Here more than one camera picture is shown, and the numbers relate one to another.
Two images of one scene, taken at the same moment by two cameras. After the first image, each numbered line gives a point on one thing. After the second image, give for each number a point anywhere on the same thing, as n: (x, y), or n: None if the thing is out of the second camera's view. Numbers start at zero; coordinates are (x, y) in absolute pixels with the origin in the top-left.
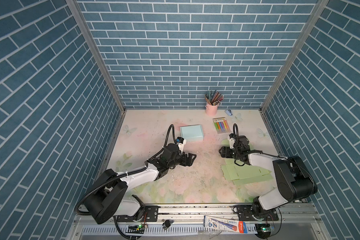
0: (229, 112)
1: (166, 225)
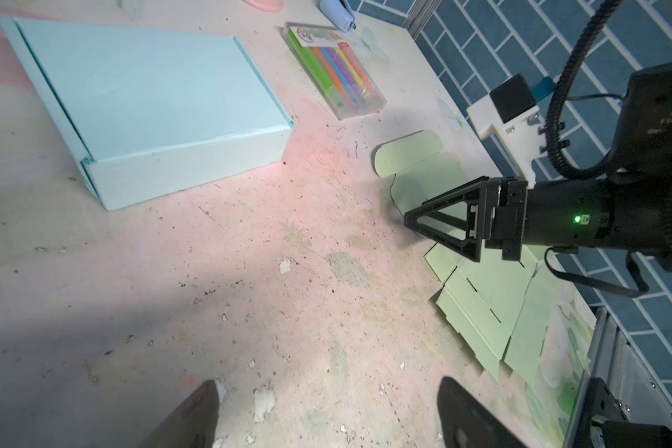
0: (339, 14)
1: None
